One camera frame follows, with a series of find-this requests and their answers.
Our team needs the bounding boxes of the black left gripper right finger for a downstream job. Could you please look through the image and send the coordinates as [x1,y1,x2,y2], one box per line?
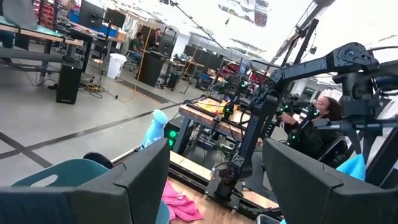
[262,138,398,224]

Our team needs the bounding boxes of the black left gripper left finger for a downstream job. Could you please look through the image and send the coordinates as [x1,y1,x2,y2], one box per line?
[0,138,171,224]

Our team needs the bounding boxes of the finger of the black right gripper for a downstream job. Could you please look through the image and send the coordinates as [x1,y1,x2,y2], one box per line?
[343,129,363,156]
[365,127,398,189]

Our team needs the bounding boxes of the blue microfiber towel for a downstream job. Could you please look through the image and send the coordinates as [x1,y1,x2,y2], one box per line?
[335,154,367,182]

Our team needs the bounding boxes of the pink microfiber towel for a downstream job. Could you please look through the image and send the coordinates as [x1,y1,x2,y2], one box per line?
[161,180,205,222]

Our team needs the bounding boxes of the person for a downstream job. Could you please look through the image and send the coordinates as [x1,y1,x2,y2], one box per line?
[152,27,164,50]
[253,96,351,194]
[129,30,146,65]

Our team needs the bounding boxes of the blue-grey plastic bin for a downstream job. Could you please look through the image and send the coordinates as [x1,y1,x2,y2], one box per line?
[12,158,171,224]

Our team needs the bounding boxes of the clear plastic bin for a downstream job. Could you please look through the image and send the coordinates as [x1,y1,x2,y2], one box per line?
[254,213,280,224]

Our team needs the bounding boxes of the light blue spray bottle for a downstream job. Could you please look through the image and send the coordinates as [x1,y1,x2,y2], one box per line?
[140,108,169,150]

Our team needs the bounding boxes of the black computer green fans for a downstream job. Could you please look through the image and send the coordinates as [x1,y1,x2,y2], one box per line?
[164,119,187,155]

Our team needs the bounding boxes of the grey overhead rig beam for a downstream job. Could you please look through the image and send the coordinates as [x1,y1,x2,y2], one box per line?
[270,0,336,65]

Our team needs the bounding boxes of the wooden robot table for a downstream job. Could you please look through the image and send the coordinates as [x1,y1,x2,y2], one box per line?
[178,96,268,153]

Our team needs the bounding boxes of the black computer tower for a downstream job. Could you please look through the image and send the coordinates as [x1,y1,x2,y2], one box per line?
[55,63,83,105]

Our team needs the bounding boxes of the black cabinet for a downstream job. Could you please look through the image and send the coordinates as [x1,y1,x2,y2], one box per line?
[136,51,165,88]

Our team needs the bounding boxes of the white trash bin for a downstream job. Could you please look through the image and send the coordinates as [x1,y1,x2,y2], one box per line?
[106,52,127,80]

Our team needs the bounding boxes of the black monitor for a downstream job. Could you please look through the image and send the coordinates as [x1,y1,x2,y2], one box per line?
[78,0,105,29]
[104,7,127,29]

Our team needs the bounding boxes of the wooden workbench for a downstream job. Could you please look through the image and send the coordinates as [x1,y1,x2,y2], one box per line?
[0,23,85,85]

